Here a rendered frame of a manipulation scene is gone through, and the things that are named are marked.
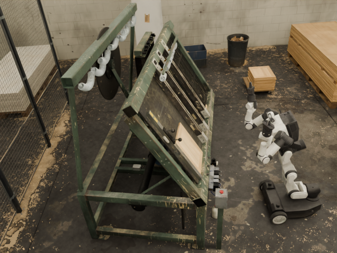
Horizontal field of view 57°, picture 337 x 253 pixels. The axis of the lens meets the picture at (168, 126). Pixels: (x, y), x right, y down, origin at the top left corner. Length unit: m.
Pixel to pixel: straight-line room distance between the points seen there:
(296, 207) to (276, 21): 5.60
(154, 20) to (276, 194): 4.27
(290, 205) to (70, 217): 2.81
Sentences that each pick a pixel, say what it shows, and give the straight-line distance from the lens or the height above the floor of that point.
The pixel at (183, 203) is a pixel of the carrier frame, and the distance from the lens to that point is 3.25.
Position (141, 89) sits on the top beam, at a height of 1.93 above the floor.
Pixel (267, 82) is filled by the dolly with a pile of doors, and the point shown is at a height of 0.31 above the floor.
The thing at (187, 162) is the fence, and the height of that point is 1.13.
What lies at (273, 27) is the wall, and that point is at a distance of 8.76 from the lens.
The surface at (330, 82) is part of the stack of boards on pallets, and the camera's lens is 6.38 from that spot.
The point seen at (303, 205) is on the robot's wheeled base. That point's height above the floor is 0.17.
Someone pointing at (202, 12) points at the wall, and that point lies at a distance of 8.24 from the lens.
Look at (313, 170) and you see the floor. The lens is 4.99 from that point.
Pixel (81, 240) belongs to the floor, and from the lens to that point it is 4.17.
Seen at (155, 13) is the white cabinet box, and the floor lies 1.46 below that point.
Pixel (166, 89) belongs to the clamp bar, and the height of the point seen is 1.63.
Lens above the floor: 3.28
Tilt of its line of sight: 36 degrees down
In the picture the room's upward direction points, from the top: 4 degrees counter-clockwise
